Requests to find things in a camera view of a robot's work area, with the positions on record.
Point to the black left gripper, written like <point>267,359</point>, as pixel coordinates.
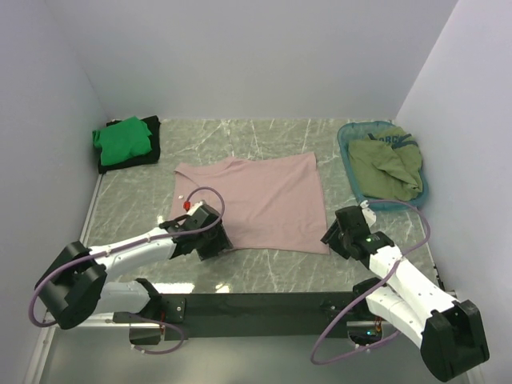
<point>221,241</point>

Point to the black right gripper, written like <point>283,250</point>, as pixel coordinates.
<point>330,237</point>

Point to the pink tank top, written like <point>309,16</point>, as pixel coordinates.
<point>273,204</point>

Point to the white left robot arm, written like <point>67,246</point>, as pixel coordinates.
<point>81,281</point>

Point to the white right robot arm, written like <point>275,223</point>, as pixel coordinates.
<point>449,334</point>

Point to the olive green tank top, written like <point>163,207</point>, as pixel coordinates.
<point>387,164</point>

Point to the green folded tank top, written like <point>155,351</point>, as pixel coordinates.
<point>122,141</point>

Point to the black folded tank top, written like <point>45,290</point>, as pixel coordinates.
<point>152,157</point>

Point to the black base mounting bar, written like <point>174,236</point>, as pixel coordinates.
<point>250,315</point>

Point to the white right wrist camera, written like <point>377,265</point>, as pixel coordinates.
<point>368,214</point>

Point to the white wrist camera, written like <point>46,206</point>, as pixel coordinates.
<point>368,214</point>
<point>195,207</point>

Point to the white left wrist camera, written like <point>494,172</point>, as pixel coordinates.
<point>195,207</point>

